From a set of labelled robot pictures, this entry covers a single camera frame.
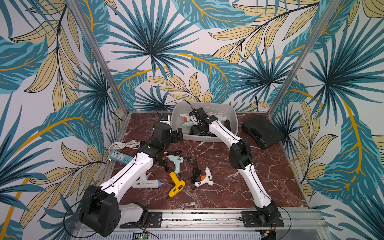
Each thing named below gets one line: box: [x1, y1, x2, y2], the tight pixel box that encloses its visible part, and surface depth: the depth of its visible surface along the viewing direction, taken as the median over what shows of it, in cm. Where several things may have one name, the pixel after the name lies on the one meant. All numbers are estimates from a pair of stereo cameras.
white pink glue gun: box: [207, 111, 228, 121], surface depth 116 cm
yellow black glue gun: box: [165, 171, 186, 200], surface depth 85 cm
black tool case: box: [241, 115, 285, 150], surface depth 105 cm
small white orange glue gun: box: [195, 167, 214, 187], surface depth 87 cm
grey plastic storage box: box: [170, 101, 239, 142], surface depth 112 cm
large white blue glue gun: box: [132, 171, 164, 189], surface depth 83 cm
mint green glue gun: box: [166, 154, 184, 174], surface depth 94 cm
